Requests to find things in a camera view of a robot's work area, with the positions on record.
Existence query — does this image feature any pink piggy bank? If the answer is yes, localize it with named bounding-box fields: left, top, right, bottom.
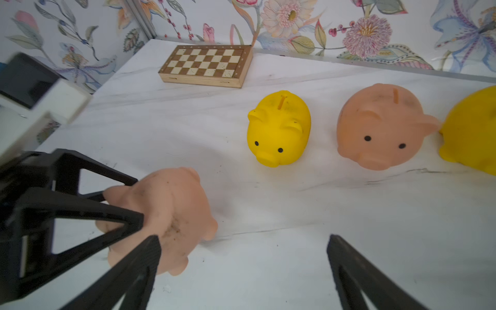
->
left=337, top=83, right=441, bottom=171
left=103, top=167, right=218, bottom=276

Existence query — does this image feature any yellow piggy bank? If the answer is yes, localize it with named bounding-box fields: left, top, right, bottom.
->
left=247, top=90, right=311, bottom=167
left=439, top=86, right=495, bottom=176

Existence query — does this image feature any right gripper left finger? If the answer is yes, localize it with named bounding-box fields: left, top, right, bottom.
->
left=62, top=235, right=161, bottom=309

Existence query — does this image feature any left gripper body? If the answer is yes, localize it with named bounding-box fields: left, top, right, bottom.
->
left=1, top=152, right=54, bottom=304

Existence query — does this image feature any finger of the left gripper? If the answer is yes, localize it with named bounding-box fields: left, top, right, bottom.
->
left=15, top=187, right=145, bottom=288
left=50, top=148, right=139, bottom=202

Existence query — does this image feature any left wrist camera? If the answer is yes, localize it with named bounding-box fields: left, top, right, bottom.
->
left=1, top=53, right=92, bottom=165

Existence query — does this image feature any wooden chessboard box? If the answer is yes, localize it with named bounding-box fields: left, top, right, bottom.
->
left=158, top=45, right=253, bottom=89

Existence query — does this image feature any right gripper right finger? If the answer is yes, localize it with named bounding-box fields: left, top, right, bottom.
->
left=327, top=235, right=426, bottom=309

